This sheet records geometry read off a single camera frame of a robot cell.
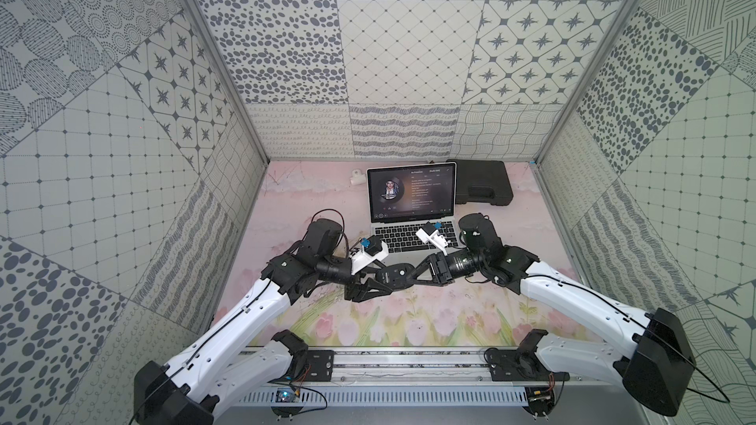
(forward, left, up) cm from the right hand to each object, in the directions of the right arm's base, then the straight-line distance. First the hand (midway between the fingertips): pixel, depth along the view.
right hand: (412, 284), depth 67 cm
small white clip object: (+48, +19, -16) cm, 54 cm away
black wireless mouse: (+1, +4, +2) cm, 5 cm away
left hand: (+2, +6, +1) cm, 6 cm away
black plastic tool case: (+45, -28, -15) cm, 55 cm away
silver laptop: (+34, +2, -12) cm, 36 cm away
